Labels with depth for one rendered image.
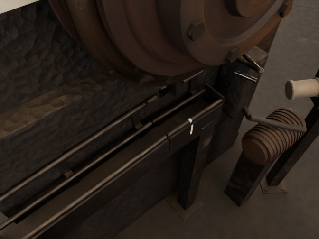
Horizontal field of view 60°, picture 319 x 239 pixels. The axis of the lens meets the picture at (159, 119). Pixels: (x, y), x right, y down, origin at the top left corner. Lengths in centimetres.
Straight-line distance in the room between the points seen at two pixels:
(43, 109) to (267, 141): 68
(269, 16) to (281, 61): 166
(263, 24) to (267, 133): 53
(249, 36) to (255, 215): 106
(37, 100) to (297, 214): 124
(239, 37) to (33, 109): 39
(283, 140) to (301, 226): 58
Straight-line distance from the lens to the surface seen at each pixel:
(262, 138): 96
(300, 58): 224
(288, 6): 52
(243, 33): 48
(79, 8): 36
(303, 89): 93
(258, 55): 80
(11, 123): 58
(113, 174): 66
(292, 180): 156
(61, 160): 66
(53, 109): 57
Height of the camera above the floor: 128
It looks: 52 degrees down
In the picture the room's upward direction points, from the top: straight up
